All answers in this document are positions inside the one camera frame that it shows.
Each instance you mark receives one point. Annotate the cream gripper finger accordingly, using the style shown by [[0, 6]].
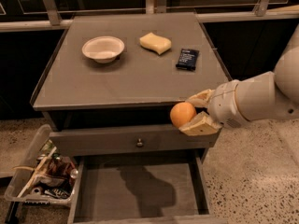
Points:
[[201, 124], [200, 99]]

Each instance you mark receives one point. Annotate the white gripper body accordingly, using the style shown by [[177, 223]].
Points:
[[223, 104]]

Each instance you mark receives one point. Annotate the orange fruit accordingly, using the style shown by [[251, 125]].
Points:
[[182, 113]]

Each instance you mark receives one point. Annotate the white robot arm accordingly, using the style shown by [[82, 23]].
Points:
[[271, 95]]

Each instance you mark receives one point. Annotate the open grey middle drawer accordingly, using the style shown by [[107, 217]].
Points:
[[164, 187]]

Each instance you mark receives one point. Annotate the grey top drawer with knob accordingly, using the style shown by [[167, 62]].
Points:
[[127, 139]]

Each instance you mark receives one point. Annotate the grey drawer cabinet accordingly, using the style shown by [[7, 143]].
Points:
[[139, 87]]

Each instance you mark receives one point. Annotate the dark blue snack packet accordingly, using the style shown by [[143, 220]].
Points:
[[187, 59]]

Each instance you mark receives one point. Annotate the yellow sponge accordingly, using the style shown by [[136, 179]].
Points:
[[155, 43]]

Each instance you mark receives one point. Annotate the white paper bowl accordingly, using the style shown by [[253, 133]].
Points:
[[103, 49]]

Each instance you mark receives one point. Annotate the silver can in bin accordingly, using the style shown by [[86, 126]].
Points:
[[74, 174]]

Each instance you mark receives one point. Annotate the brown snack bag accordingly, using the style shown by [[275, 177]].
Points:
[[57, 172]]

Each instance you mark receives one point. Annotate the clear plastic bin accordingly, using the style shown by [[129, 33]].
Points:
[[25, 185]]

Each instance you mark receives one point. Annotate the metal railing frame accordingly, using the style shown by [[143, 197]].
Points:
[[34, 15]]

